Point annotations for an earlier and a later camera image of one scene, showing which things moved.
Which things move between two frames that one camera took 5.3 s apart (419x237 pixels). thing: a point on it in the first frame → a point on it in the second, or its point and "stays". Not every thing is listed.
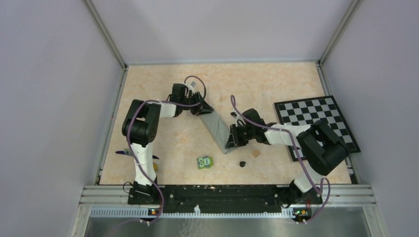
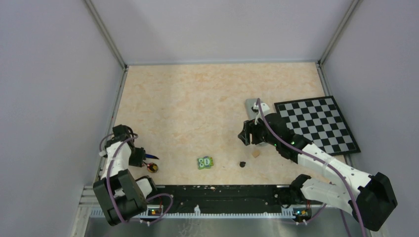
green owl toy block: (206, 162) stays
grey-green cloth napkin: (220, 130) → (251, 113)
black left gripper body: (192, 98) → (136, 157)
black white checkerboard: (306, 111) stays
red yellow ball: (155, 167) stays
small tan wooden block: (255, 153) stays
